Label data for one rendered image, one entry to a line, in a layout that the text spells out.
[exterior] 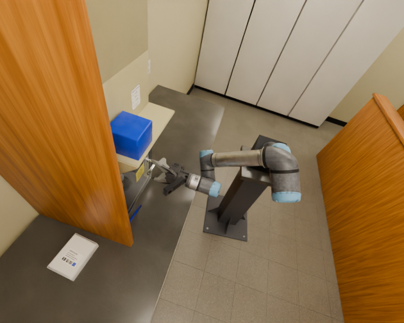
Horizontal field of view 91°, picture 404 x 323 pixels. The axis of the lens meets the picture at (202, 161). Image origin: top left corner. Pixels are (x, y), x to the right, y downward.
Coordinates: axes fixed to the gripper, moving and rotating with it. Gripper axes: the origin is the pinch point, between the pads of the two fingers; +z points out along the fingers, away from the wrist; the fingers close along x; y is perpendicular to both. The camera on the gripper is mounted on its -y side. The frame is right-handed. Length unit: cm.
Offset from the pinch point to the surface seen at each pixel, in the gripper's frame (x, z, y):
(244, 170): -26, -52, 44
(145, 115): 31.0, 2.8, 2.4
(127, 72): 49.1, 5.6, -2.7
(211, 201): -119, -44, 66
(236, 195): -61, -59, 45
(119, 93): 44.9, 5.6, -8.3
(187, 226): -120, -28, 29
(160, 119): 31.0, -3.0, 2.7
